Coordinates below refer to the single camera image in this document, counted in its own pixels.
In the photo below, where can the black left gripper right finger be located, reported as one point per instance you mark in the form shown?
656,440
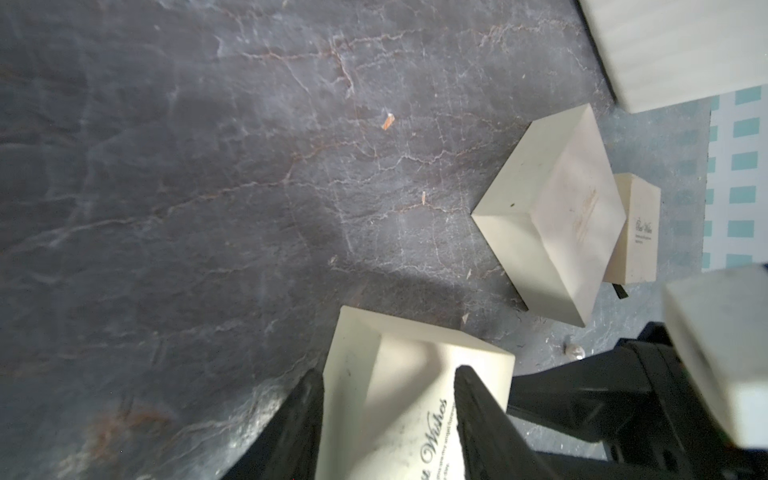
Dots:
491,446

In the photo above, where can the small cream printed gift box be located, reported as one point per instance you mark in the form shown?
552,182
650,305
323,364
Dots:
634,259

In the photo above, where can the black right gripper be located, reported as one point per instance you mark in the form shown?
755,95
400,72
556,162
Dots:
639,402

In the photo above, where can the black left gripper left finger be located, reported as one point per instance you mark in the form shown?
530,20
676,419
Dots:
288,447

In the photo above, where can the cream square gift box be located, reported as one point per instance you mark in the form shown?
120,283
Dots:
552,215

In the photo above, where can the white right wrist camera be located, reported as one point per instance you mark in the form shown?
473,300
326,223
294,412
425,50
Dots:
717,322

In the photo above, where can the white pearl earring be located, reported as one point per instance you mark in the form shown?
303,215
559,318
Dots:
574,352

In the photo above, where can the cream drawer-style jewelry box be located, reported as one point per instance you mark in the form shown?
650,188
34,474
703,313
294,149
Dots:
389,404

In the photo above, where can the white storage box brown lid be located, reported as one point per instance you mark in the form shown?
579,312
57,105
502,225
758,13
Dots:
663,53

